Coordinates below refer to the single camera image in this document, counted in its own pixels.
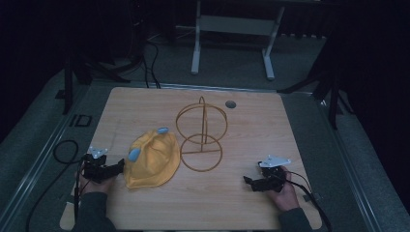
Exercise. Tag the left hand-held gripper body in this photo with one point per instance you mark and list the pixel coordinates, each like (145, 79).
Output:
(95, 167)

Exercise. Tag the black tripod stand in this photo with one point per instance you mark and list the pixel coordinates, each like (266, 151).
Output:
(325, 83)
(96, 69)

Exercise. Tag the person's left hand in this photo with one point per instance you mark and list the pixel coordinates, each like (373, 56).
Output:
(96, 186)

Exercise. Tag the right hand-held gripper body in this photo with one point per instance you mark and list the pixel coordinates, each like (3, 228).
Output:
(274, 175)

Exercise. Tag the white desk frame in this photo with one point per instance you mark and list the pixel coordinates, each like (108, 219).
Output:
(232, 25)

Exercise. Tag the black floor bracket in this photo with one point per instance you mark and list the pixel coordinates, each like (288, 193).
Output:
(81, 120)

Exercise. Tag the grey table grommet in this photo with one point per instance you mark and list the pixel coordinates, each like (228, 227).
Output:
(230, 104)

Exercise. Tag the person's right hand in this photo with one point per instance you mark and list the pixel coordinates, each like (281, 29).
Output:
(286, 196)

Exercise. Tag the yellow hat with blue ears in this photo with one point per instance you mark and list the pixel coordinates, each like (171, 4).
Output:
(154, 161)

